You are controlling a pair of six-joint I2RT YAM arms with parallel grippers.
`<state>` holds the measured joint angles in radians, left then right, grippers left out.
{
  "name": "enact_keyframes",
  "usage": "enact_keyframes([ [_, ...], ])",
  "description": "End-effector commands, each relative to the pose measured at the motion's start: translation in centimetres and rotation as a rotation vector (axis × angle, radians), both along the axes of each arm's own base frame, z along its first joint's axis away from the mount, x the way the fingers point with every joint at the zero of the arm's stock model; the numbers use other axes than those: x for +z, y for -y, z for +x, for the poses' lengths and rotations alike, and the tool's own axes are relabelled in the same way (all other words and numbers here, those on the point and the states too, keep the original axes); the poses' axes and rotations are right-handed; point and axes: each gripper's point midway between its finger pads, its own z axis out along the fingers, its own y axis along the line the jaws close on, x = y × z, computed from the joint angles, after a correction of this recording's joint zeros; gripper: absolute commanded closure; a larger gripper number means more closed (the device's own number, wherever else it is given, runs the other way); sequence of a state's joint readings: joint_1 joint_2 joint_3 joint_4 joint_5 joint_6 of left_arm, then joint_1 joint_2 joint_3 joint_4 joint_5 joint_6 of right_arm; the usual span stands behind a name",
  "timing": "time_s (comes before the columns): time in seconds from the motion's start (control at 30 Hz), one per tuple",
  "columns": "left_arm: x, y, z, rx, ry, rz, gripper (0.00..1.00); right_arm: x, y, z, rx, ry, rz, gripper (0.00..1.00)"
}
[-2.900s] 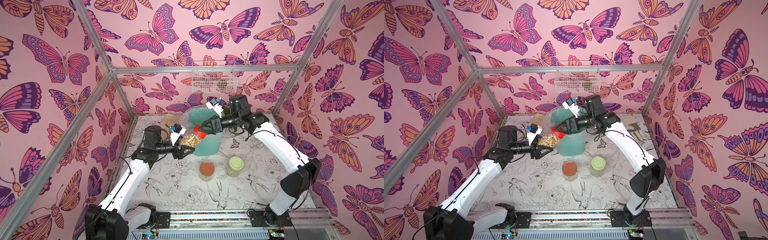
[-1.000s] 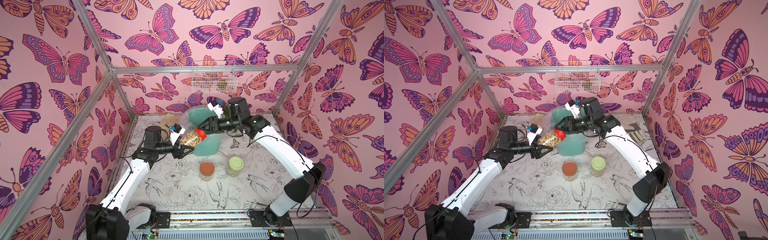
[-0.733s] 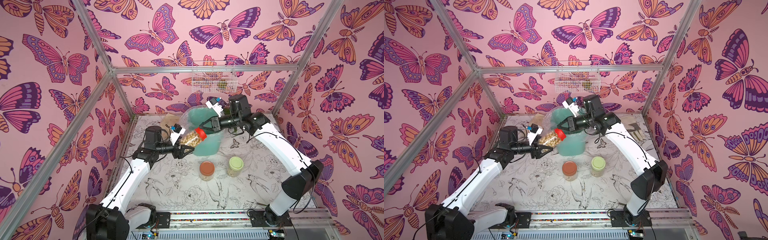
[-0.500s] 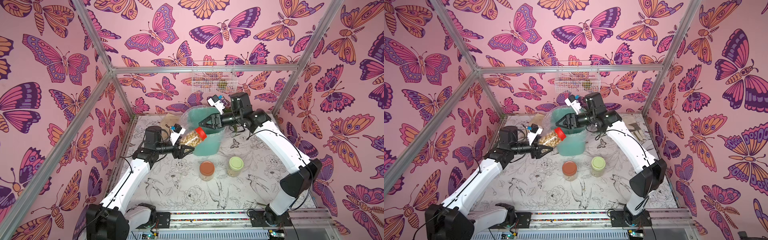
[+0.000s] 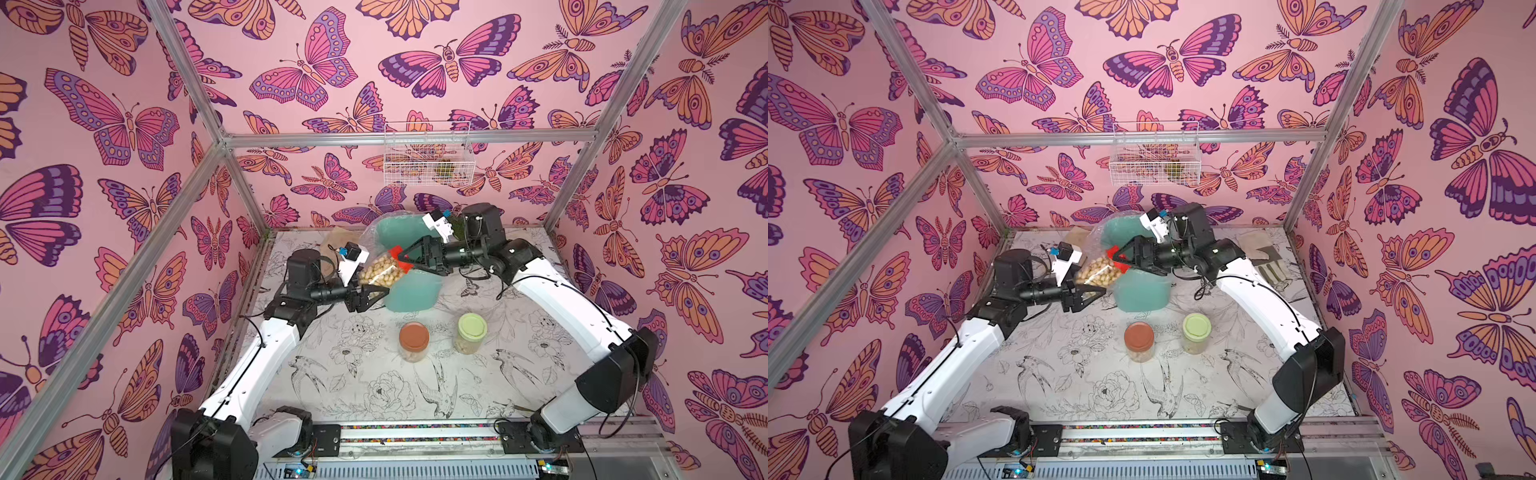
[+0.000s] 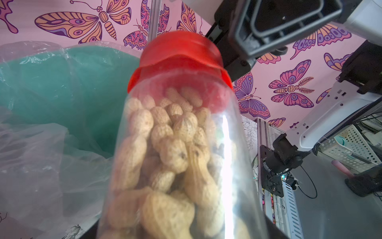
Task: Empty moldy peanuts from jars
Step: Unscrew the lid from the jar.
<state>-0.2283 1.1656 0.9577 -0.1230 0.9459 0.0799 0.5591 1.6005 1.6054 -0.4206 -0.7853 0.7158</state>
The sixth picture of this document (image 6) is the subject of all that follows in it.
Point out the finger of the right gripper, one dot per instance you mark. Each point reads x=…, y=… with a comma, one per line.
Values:
x=236, y=65
x=259, y=27

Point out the red jar lid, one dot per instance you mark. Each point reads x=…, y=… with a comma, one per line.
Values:
x=184, y=59

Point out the clear jar of peanuts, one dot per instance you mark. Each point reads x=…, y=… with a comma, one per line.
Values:
x=182, y=167

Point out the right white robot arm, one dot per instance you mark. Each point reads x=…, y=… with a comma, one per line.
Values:
x=359, y=83

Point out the white perforated storage basket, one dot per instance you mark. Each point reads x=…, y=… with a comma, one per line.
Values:
x=351, y=149

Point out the teal plastic trash bin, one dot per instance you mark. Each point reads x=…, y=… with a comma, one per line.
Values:
x=82, y=88

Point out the clear plastic bin liner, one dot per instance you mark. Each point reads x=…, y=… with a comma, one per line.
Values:
x=50, y=189

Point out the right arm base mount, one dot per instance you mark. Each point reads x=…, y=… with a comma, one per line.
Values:
x=274, y=182

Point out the aluminium front rail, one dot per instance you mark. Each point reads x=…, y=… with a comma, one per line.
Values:
x=282, y=212

